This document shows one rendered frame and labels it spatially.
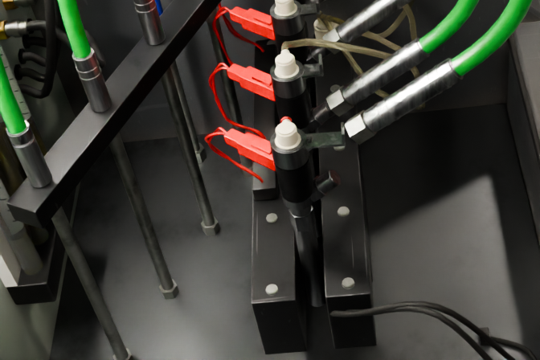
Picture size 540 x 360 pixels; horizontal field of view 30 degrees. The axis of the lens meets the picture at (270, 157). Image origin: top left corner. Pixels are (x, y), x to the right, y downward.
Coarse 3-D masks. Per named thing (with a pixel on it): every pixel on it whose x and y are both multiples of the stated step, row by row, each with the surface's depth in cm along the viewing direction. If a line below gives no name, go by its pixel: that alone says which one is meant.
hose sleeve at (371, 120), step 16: (448, 64) 71; (416, 80) 72; (432, 80) 71; (448, 80) 71; (400, 96) 73; (416, 96) 72; (432, 96) 72; (368, 112) 74; (384, 112) 74; (400, 112) 73
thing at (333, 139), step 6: (336, 132) 77; (306, 138) 77; (312, 138) 77; (318, 138) 77; (324, 138) 77; (330, 138) 77; (336, 138) 77; (306, 144) 77; (312, 144) 77; (318, 144) 76; (324, 144) 76; (330, 144) 76; (336, 144) 76; (306, 150) 76
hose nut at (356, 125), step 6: (360, 114) 75; (348, 120) 76; (354, 120) 75; (360, 120) 75; (348, 126) 75; (354, 126) 75; (360, 126) 75; (366, 126) 75; (348, 132) 75; (354, 132) 75; (360, 132) 75; (366, 132) 75; (372, 132) 75; (354, 138) 75; (360, 138) 75; (366, 138) 75
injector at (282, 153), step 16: (272, 144) 77; (304, 144) 76; (288, 160) 76; (304, 160) 77; (288, 176) 78; (304, 176) 78; (320, 176) 80; (336, 176) 80; (288, 192) 79; (304, 192) 79; (320, 192) 80; (304, 208) 81; (304, 224) 83; (304, 240) 84; (304, 256) 86; (320, 256) 87; (304, 272) 88; (320, 272) 88; (320, 288) 89; (320, 304) 91
